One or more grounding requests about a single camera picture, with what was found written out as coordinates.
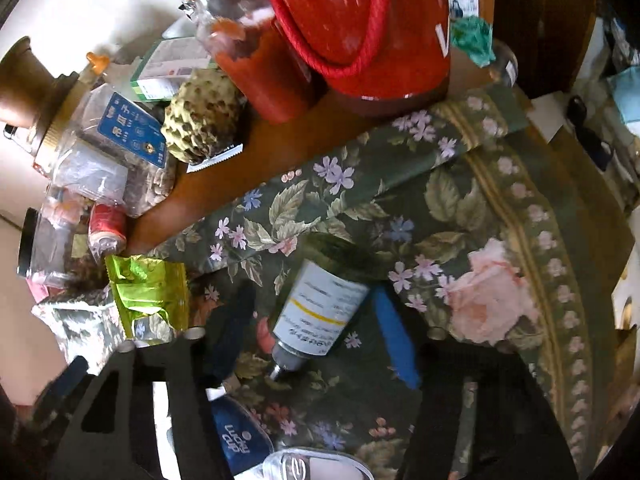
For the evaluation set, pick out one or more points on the green white carton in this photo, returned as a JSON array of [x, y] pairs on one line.
[[165, 70]]

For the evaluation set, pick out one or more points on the brown ceramic vase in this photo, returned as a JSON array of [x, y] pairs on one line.
[[30, 80]]

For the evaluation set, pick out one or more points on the green foil packet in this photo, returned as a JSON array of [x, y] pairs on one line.
[[145, 290]]

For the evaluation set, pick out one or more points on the custard apple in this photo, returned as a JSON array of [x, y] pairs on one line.
[[200, 115]]

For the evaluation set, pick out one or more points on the orange capped bottle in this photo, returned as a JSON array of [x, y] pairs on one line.
[[97, 61]]

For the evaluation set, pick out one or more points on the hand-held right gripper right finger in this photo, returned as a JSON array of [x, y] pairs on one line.
[[395, 335]]

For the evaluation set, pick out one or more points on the gold lidded clear jar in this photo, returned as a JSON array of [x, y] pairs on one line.
[[100, 170]]

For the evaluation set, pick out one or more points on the clear plastic lid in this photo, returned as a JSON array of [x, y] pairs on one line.
[[310, 467]]

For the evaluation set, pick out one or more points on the floral tablecloth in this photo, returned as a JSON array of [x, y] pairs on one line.
[[475, 200]]

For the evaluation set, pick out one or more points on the light blue bag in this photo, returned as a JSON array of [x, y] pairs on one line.
[[627, 95]]

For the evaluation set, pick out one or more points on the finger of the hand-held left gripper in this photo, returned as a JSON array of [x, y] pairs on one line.
[[65, 380]]

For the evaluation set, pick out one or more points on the dark wooden door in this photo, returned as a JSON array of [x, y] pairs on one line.
[[540, 20]]

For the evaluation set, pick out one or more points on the small vial white label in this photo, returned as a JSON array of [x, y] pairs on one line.
[[320, 305]]

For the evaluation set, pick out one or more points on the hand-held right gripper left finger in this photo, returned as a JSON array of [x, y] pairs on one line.
[[232, 330]]

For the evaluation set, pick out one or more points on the blue paper cup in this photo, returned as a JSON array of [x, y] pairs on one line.
[[240, 435]]

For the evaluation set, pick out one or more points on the wooden table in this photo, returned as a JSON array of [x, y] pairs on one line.
[[280, 150]]

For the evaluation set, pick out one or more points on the small red can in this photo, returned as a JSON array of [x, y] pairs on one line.
[[107, 225]]

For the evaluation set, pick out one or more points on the white patterned plastic bag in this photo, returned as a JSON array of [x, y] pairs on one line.
[[75, 320]]

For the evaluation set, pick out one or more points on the green plastic bag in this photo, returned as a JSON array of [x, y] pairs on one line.
[[472, 37]]

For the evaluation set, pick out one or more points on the red thermos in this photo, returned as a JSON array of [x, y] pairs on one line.
[[360, 20]]

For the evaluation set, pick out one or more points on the black lidded jar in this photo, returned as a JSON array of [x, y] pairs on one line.
[[35, 245]]

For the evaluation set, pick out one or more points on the red sauce bottle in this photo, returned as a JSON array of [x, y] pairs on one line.
[[260, 70]]

